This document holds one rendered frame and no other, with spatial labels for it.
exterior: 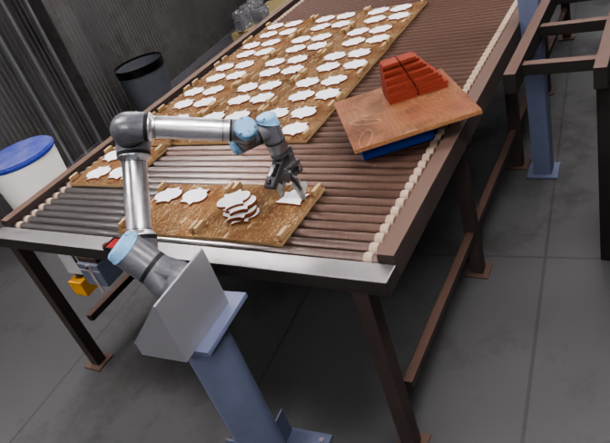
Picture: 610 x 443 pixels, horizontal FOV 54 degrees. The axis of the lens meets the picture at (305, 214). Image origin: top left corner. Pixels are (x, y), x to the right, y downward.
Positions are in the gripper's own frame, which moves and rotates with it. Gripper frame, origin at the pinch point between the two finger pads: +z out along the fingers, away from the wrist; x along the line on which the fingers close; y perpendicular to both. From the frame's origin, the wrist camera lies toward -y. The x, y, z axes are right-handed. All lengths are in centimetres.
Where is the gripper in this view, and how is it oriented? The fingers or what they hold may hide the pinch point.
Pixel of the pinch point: (292, 199)
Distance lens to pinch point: 226.9
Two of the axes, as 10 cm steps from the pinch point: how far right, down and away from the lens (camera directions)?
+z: 2.9, 7.9, 5.4
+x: -8.1, -1.0, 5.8
